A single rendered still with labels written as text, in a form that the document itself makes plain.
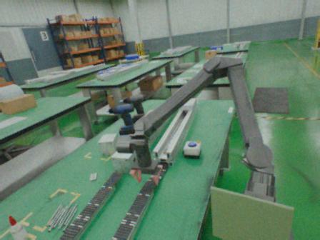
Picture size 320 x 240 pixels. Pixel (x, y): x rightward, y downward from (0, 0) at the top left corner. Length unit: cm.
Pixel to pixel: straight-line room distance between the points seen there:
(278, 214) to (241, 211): 9
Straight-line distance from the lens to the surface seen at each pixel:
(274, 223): 66
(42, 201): 114
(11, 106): 288
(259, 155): 71
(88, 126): 289
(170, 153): 102
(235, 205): 65
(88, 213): 90
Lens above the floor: 140
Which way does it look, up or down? 23 degrees down
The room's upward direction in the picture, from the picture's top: 8 degrees counter-clockwise
